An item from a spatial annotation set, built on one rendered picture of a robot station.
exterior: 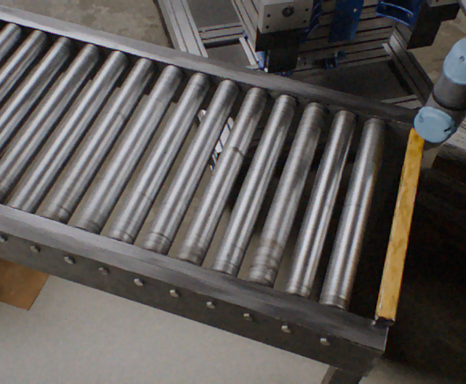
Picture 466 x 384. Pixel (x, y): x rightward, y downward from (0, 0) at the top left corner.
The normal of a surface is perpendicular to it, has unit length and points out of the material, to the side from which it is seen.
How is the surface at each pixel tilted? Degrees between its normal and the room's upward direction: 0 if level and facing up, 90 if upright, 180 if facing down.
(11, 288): 0
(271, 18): 90
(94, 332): 0
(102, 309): 0
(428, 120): 91
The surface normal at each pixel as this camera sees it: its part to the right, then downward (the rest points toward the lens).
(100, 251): 0.04, -0.59
